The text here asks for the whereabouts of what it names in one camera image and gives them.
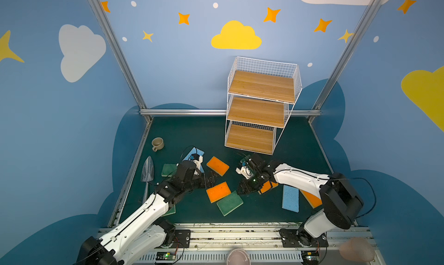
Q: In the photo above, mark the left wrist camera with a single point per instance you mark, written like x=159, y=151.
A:
x=197, y=159

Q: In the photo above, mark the green sponge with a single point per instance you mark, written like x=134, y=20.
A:
x=169, y=170
x=229, y=203
x=171, y=211

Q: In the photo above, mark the blue sponge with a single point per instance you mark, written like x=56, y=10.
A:
x=194, y=150
x=290, y=199

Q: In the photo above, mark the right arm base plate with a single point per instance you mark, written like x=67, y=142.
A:
x=293, y=238

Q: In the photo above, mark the left green circuit board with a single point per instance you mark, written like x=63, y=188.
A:
x=165, y=257

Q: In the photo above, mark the green circuit board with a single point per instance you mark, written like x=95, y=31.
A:
x=165, y=257
x=310, y=258

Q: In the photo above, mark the grey metal garden trowel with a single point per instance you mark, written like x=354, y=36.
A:
x=147, y=176

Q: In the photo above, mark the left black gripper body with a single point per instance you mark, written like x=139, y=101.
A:
x=207, y=179

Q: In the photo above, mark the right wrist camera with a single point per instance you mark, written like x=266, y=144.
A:
x=243, y=168

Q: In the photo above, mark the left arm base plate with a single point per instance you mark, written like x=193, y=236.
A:
x=180, y=239

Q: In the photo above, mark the blue sponge right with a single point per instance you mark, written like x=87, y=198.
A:
x=290, y=199

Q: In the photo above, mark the white wire wooden shelf rack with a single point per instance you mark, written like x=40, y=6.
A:
x=261, y=96

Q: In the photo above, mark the orange sponge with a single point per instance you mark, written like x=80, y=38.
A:
x=312, y=199
x=218, y=192
x=269, y=185
x=218, y=166

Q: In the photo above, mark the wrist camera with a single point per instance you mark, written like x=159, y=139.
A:
x=197, y=159
x=243, y=168

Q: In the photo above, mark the beige ceramic mug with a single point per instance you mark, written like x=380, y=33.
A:
x=157, y=144

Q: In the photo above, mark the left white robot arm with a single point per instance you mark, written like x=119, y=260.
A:
x=146, y=228

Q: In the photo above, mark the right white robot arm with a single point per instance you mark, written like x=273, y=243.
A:
x=340, y=202

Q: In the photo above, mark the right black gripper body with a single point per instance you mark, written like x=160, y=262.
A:
x=248, y=183

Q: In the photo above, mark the aluminium front rail frame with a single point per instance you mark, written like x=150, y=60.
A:
x=211, y=241

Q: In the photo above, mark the right green circuit board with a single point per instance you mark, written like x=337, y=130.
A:
x=310, y=258

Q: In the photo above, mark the blue sponge left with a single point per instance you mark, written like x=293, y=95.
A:
x=194, y=150

